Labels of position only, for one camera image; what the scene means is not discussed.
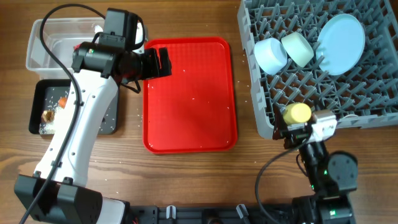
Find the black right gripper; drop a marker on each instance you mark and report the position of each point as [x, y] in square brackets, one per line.
[296, 134]

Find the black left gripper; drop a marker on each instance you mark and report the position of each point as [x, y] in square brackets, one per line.
[153, 70]

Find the yellow plastic cup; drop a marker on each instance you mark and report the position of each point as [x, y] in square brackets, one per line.
[297, 113]

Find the white tissue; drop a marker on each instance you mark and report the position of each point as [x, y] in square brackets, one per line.
[98, 29]

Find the light blue bowl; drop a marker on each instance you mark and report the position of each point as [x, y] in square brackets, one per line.
[270, 55]

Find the pale green bowl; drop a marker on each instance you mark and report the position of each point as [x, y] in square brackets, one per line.
[298, 48]

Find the light blue plate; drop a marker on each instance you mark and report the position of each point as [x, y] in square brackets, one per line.
[342, 41]

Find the orange carrot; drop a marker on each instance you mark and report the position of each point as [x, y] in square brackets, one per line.
[62, 102]

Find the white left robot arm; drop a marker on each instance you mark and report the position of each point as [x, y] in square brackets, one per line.
[56, 192]

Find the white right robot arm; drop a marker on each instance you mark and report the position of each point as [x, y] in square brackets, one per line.
[332, 175]

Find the black waste tray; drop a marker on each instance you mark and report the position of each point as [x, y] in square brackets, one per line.
[109, 122]

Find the red serving tray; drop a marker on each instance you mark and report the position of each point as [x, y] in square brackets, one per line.
[193, 109]

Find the clear plastic bin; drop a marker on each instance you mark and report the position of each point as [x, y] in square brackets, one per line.
[50, 50]

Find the brown food scrap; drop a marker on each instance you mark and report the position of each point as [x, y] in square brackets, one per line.
[48, 116]

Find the white rice pile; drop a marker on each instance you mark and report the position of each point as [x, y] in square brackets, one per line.
[51, 98]

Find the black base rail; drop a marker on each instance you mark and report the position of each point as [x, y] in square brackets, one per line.
[240, 214]

